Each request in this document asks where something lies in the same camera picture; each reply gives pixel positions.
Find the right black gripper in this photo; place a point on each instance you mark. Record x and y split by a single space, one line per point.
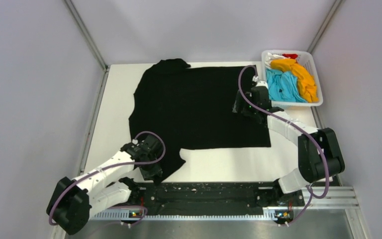
244 110

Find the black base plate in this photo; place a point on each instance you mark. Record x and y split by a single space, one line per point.
212 199

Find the blue t-shirt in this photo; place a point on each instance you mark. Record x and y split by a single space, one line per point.
282 86

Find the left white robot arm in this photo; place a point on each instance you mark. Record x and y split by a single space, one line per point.
75 201

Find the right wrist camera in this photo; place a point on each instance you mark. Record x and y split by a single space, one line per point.
257 82

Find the red t-shirt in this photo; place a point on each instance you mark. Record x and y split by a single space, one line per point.
290 56

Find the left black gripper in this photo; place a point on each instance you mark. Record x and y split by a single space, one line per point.
148 175

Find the aluminium frame rail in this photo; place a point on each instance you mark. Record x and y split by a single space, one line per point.
337 198

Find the black t-shirt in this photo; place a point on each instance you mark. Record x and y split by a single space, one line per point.
191 108

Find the white t-shirt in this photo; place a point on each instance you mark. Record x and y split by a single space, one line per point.
270 57

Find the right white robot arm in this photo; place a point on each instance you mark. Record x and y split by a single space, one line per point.
318 151

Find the yellow t-shirt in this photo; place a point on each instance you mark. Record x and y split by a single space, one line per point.
305 81

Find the white plastic laundry basket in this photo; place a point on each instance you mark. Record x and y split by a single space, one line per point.
305 59

